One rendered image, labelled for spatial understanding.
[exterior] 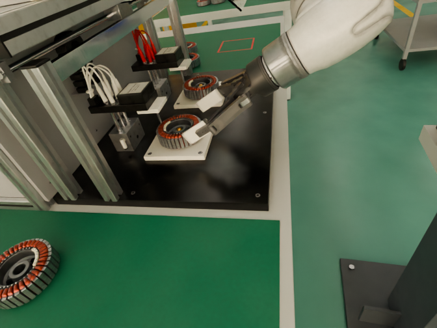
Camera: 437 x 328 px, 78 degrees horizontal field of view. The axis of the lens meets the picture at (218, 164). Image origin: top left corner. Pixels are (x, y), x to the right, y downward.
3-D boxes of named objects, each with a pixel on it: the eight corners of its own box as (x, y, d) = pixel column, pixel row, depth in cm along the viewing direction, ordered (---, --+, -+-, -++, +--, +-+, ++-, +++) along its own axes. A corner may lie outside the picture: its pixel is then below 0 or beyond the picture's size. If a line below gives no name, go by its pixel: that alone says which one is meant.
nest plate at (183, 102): (229, 84, 90) (229, 80, 89) (222, 106, 79) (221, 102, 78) (186, 87, 93) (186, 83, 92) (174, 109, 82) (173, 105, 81)
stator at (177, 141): (207, 123, 70) (205, 110, 68) (198, 150, 62) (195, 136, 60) (167, 125, 73) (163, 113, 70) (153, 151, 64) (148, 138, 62)
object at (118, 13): (131, 13, 73) (126, -5, 70) (122, 19, 69) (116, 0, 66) (117, 15, 74) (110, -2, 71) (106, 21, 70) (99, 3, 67)
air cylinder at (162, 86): (172, 93, 91) (167, 77, 88) (164, 103, 86) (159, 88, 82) (158, 94, 93) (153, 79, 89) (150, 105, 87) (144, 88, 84)
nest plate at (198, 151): (216, 123, 72) (216, 120, 71) (205, 159, 61) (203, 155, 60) (164, 125, 75) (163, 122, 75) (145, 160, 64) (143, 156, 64)
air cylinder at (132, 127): (145, 134, 74) (138, 116, 70) (134, 151, 68) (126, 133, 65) (129, 135, 75) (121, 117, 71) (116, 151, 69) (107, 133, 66)
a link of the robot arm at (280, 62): (307, 63, 55) (281, 79, 58) (285, 25, 51) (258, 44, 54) (311, 82, 49) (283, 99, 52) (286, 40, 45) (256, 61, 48)
